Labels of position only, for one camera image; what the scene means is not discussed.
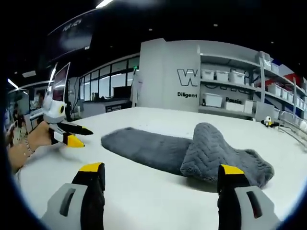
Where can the grey towel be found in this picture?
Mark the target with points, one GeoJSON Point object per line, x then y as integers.
{"type": "Point", "coordinates": [153, 148]}

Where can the person's left hand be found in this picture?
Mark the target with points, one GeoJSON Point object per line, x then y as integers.
{"type": "Point", "coordinates": [40, 137]}

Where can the desktop monitor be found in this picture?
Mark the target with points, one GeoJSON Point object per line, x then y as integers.
{"type": "Point", "coordinates": [61, 81]}

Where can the dark grey counter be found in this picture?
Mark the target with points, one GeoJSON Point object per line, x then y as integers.
{"type": "Point", "coordinates": [105, 107]}

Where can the hanging dark display screen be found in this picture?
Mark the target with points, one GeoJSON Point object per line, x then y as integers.
{"type": "Point", "coordinates": [72, 33]}

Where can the idle white yellow gripper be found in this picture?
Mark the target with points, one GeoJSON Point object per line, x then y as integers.
{"type": "Point", "coordinates": [268, 121]}

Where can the white cup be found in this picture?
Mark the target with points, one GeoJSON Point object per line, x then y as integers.
{"type": "Point", "coordinates": [303, 125]}

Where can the grey metal shelving rack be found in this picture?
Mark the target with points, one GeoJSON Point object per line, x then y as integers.
{"type": "Point", "coordinates": [227, 95]}
{"type": "Point", "coordinates": [283, 81]}

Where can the group of white storage bins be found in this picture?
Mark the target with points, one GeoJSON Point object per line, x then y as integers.
{"type": "Point", "coordinates": [220, 75]}

